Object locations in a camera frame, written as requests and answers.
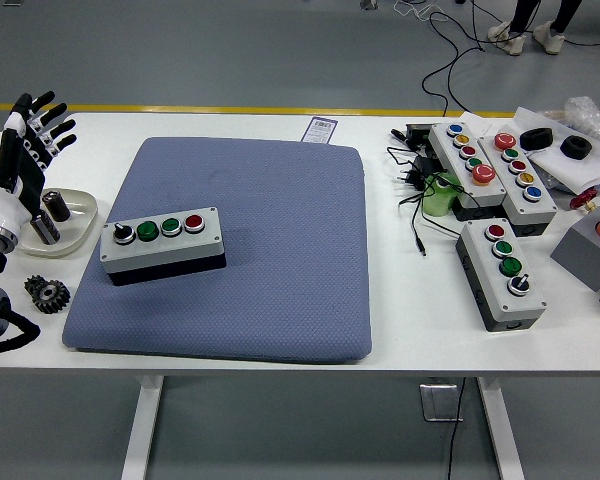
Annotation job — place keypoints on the grey four-button control box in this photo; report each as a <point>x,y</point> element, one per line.
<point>180,250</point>
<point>485,265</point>

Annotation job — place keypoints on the metal bracket under table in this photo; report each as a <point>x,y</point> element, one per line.
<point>432,400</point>

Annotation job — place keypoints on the purple label card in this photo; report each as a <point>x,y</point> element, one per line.
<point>321,131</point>

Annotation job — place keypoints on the five-button box, blue button at end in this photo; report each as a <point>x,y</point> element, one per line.
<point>450,151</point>

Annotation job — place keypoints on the green plastic cup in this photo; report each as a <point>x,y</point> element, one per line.
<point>437,202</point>

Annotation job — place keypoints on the person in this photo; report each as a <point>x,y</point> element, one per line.
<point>550,35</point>

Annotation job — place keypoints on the small black device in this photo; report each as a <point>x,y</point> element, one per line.
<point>420,133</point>

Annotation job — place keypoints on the black metal gear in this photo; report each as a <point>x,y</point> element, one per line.
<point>47,295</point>

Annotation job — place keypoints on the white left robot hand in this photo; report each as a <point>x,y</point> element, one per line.
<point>22,170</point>

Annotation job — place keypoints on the black pen-shaped tool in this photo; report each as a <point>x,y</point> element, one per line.
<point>398,134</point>

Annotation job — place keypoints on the red mushroom button part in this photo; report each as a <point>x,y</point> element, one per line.
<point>582,200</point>

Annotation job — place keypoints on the white table leg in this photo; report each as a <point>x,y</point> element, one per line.
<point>142,430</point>
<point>502,430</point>

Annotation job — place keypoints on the grey block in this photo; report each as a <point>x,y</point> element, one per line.
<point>580,255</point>

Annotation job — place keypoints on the clear bubble wrap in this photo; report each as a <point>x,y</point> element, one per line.
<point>587,117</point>

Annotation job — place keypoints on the white shallow dish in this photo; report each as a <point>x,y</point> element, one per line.
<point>80,210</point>

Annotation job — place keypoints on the white paper sheet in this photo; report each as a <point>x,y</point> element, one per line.
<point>475,122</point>

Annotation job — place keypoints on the grey-blue textured mat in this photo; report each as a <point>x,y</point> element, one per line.
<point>280,260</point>

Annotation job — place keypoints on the five-button box, red mushroom at end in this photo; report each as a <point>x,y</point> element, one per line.
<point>500,166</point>

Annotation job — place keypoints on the grey metal stand foot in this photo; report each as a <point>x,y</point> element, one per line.
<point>368,3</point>

